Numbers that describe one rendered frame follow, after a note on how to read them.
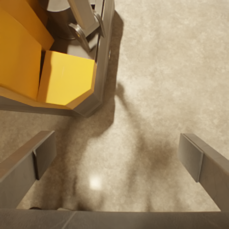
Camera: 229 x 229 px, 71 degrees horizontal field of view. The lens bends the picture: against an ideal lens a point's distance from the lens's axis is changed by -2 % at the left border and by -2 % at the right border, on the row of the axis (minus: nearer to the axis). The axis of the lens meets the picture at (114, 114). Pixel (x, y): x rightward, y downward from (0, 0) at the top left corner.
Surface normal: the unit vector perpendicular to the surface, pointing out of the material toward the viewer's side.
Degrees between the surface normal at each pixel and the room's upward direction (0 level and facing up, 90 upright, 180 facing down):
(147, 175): 0
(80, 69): 22
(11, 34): 74
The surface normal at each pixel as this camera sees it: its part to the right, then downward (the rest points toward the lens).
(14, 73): 0.99, 0.08
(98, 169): -0.11, -0.17
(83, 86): 0.27, -0.12
